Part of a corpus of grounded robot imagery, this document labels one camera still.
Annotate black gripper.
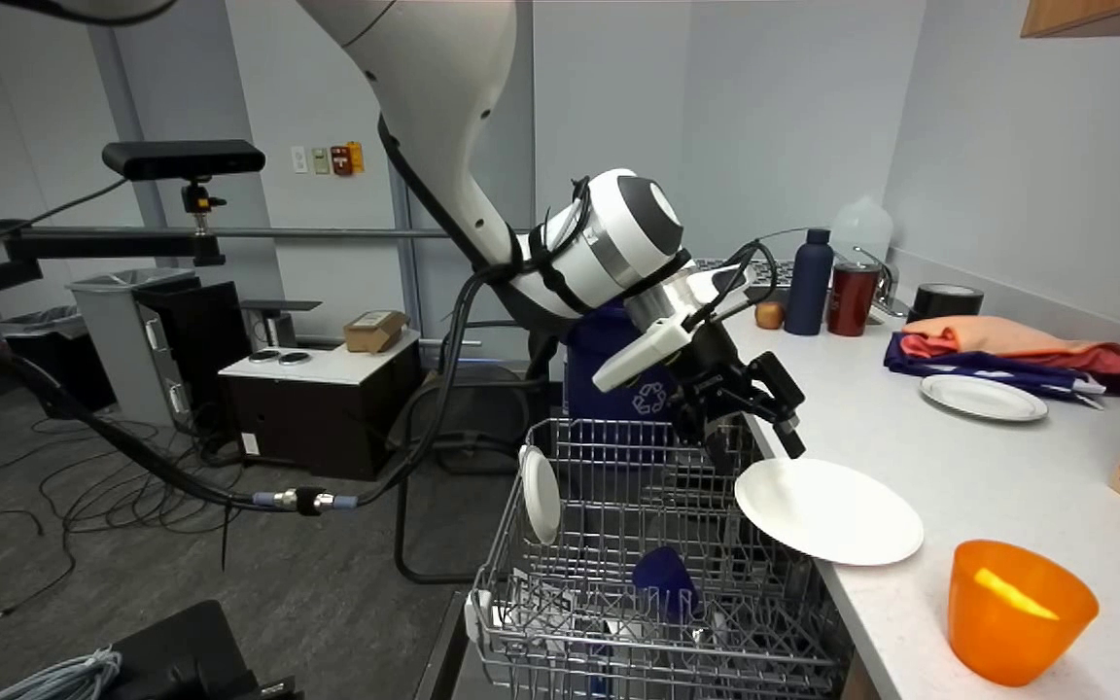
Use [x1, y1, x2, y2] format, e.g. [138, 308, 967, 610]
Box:
[674, 318, 807, 474]

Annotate large white plate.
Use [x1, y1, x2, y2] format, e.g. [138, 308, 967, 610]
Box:
[729, 457, 929, 571]

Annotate small white plate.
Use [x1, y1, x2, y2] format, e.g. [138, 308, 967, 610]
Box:
[917, 371, 1050, 428]
[513, 443, 567, 546]

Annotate navy water bottle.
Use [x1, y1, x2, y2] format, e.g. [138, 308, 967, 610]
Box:
[780, 227, 837, 339]

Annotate red tumbler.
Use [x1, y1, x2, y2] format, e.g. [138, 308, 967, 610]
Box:
[825, 261, 881, 342]

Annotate blue recycling bin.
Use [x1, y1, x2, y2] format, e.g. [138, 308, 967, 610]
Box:
[560, 308, 693, 423]

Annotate blue cup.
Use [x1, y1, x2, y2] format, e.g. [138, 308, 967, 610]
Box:
[628, 541, 709, 627]

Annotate dark blue cloth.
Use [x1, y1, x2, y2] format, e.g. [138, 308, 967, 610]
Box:
[881, 332, 1109, 406]

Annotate clear plastic bag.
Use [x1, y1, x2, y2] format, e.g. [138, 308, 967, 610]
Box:
[829, 194, 903, 275]

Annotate black tape roll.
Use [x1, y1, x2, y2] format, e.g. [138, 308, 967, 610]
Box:
[906, 282, 986, 326]

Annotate orange cloth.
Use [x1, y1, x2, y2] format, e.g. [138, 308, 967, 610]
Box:
[903, 312, 1120, 383]

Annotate black office chair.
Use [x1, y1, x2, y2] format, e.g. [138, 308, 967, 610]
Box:
[392, 317, 574, 589]

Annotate orange plastic cup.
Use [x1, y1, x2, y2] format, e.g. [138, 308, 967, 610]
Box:
[943, 536, 1102, 689]

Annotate small cardboard box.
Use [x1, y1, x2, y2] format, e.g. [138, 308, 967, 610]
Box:
[341, 308, 407, 360]

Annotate black cabinet with white top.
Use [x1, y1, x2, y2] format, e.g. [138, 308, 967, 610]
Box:
[216, 332, 426, 483]

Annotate small black device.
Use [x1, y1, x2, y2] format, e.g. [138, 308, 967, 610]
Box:
[246, 342, 320, 367]

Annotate small gray side table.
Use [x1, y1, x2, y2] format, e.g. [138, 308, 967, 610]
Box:
[237, 296, 326, 355]

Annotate black computer tower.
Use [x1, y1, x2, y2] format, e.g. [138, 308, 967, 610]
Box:
[128, 275, 255, 453]

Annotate black robot cart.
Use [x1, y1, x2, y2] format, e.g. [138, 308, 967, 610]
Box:
[103, 594, 303, 700]

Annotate gray computer tower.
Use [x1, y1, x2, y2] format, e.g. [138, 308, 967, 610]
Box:
[66, 265, 195, 431]

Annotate black trash bin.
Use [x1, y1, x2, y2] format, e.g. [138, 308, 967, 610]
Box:
[5, 326, 122, 423]

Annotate gray striped cloth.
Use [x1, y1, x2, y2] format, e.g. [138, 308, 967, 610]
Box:
[0, 645, 124, 700]

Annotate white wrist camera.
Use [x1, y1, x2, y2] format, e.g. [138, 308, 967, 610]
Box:
[588, 317, 700, 399]

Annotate wire dishwasher rack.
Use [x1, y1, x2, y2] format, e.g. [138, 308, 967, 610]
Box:
[460, 412, 855, 700]

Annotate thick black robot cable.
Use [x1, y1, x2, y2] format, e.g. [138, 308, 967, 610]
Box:
[0, 113, 513, 522]

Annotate gray wall rail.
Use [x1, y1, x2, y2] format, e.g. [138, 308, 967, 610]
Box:
[212, 227, 460, 250]

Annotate orange fire alarm switch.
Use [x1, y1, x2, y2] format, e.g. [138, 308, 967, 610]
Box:
[326, 138, 368, 185]

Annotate white light switch plate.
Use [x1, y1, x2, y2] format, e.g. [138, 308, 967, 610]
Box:
[286, 143, 335, 181]

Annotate wooden wall cabinet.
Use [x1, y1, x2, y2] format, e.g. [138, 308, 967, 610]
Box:
[1017, 0, 1120, 40]

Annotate black stereo camera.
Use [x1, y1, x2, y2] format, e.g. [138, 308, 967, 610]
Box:
[99, 138, 269, 185]

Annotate black floor cables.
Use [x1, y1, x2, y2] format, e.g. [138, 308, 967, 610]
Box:
[0, 412, 254, 616]

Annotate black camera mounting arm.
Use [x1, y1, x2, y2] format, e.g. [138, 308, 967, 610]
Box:
[0, 176, 234, 317]

